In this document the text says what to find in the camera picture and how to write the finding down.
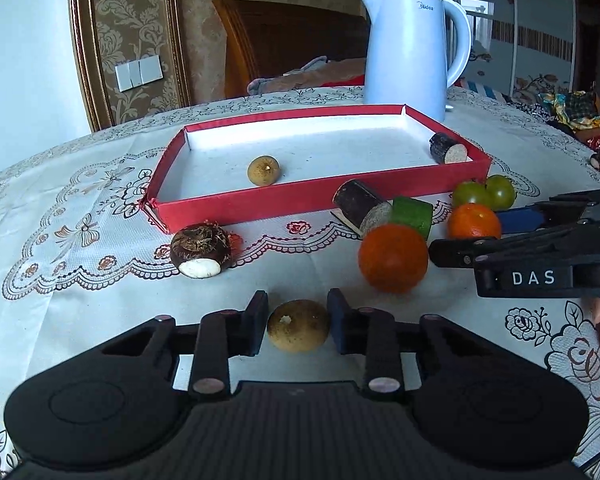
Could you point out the dark eggplant piece in tray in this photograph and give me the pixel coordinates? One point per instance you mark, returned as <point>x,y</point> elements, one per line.
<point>447,147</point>

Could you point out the brown longan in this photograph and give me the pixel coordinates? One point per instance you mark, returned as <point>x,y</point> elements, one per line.
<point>297,326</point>
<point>264,170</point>

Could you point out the sliding door wardrobe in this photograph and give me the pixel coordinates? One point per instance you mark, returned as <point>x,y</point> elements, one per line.
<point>530,10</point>

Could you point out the colourful patterned cloth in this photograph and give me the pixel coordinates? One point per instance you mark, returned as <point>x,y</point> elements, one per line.
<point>572,107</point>

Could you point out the green cucumber piece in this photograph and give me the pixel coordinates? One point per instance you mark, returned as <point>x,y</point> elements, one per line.
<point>412,212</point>

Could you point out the white wall light switch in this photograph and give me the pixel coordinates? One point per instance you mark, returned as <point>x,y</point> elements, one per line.
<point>137,73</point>

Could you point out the red shallow box tray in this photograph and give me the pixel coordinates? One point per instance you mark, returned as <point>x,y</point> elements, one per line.
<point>260,208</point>

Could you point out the striped blanket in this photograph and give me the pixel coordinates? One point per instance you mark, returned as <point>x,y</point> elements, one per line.
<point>485,89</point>

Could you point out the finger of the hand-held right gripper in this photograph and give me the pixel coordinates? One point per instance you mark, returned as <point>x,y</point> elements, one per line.
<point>460,252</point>
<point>520,220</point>

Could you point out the white electric kettle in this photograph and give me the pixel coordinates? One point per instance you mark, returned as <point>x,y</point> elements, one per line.
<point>405,50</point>

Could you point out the mandarin orange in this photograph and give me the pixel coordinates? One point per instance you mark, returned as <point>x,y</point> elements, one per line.
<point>392,259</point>
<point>472,220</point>

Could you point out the green tomato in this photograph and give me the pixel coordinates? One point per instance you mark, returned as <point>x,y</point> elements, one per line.
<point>469,192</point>
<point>501,190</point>

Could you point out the pile of clothes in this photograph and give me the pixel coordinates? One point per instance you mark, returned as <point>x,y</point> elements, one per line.
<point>305,77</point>

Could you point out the dark brown water chestnut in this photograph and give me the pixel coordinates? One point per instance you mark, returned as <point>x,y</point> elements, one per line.
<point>200,250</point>

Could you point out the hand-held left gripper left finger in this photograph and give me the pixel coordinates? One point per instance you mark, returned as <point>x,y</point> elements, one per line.
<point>257,321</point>

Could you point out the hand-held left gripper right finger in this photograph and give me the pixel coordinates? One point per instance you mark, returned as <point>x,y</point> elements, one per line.
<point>336,321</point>

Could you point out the brown wooden chair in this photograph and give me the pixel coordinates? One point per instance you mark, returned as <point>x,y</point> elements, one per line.
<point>290,35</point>

